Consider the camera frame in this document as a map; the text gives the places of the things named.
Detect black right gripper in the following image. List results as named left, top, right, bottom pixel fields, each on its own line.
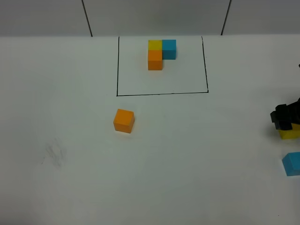
left=270, top=99, right=300, bottom=130

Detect template blue cube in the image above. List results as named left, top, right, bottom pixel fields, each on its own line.
left=162, top=39, right=177, bottom=60

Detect template orange cube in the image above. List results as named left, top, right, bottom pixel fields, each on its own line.
left=148, top=50, right=163, bottom=70

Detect template yellow cube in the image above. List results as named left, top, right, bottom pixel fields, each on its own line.
left=148, top=40, right=162, bottom=51

